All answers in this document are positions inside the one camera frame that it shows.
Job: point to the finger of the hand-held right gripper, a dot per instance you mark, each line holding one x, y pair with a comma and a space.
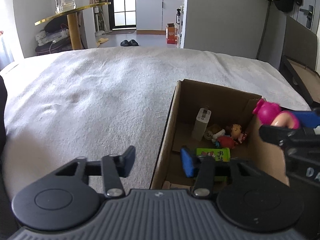
308, 118
275, 133

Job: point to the red toy figure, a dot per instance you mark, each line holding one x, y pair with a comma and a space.
226, 141

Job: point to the white fluffy blanket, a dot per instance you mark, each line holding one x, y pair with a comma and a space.
100, 92

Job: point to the gold round table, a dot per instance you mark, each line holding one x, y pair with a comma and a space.
75, 30

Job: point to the brown-haired doll figurine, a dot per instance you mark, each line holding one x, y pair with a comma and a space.
236, 130

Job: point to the pink figurine toy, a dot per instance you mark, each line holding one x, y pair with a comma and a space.
267, 112

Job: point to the white fan stand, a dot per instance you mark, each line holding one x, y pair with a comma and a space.
98, 22

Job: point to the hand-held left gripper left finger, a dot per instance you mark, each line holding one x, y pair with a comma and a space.
127, 162

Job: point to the dark spray bottle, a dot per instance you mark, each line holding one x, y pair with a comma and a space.
178, 17

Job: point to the dark bags under table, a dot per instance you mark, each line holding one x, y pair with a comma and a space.
55, 46

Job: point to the white charger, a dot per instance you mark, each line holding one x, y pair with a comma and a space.
201, 125

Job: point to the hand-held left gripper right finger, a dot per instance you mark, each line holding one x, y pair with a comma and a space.
187, 162

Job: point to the yellow slippers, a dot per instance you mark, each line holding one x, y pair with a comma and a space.
102, 41

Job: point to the green hexagonal box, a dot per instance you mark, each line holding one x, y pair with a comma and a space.
212, 153

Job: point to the glass balcony door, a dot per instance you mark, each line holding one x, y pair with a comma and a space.
125, 5

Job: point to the white kitchen cabinet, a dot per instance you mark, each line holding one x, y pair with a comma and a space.
150, 15

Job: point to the orange carton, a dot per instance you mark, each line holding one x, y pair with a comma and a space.
171, 35

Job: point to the small beige toy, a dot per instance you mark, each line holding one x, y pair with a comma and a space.
215, 131

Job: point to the brown cardboard box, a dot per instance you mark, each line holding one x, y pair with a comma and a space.
212, 97

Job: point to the black slipper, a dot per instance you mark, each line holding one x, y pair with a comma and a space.
124, 43
134, 42

